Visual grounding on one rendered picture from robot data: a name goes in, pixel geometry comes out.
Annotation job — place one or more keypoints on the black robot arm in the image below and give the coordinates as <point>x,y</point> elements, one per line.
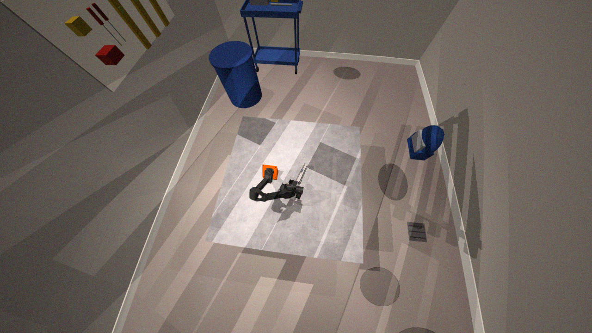
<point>288,191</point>

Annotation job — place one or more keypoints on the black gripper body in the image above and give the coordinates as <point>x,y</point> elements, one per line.
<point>297,195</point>

